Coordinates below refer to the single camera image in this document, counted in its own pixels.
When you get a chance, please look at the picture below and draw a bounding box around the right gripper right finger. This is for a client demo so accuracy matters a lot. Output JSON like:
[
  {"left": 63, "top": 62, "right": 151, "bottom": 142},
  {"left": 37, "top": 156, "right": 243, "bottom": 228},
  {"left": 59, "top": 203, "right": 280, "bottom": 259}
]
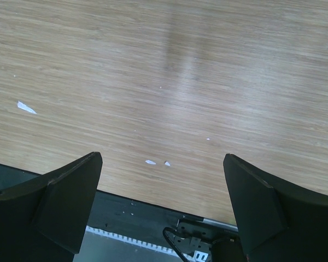
[{"left": 223, "top": 154, "right": 328, "bottom": 261}]

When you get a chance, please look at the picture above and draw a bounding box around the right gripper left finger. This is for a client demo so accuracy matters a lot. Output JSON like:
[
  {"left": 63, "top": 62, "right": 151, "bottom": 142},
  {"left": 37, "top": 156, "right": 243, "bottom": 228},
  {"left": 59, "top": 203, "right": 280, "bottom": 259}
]
[{"left": 0, "top": 152, "right": 102, "bottom": 261}]

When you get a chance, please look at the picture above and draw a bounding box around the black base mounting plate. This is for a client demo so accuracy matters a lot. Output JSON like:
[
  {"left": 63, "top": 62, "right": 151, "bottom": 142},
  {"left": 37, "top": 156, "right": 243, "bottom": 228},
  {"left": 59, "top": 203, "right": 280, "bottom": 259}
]
[{"left": 0, "top": 164, "right": 203, "bottom": 236}]

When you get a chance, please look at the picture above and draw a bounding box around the aluminium frame rail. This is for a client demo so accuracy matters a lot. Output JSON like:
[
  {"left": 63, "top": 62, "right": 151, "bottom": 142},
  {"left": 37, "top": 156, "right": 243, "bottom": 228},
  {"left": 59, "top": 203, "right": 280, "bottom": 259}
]
[{"left": 203, "top": 218, "right": 238, "bottom": 232}]

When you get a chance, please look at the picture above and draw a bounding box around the white slotted cable duct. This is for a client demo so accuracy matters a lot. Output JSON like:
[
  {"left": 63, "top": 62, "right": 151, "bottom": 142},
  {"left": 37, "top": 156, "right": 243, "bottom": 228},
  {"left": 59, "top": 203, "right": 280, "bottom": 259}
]
[{"left": 85, "top": 226, "right": 210, "bottom": 261}]

